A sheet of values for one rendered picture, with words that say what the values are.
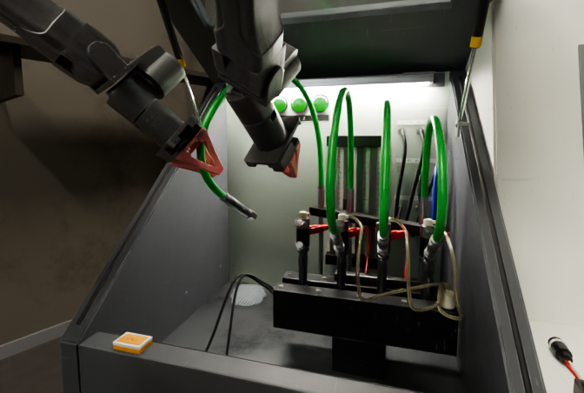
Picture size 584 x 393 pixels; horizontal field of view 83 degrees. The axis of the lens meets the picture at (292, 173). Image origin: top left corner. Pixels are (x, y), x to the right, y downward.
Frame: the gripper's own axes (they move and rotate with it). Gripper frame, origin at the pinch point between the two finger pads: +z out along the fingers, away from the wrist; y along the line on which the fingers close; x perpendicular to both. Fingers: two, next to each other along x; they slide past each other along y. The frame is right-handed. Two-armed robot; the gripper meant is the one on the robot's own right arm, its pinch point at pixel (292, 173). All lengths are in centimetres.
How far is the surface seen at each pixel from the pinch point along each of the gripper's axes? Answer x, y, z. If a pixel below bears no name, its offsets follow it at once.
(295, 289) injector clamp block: 0.7, -14.7, 18.7
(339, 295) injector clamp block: -7.6, -13.0, 20.3
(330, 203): -10.5, -6.7, -2.1
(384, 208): -18.0, -5.1, -0.1
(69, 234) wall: 204, -2, 81
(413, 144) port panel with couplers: -13.4, 31.3, 25.0
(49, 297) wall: 205, -39, 98
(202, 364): 3.4, -32.6, 4.7
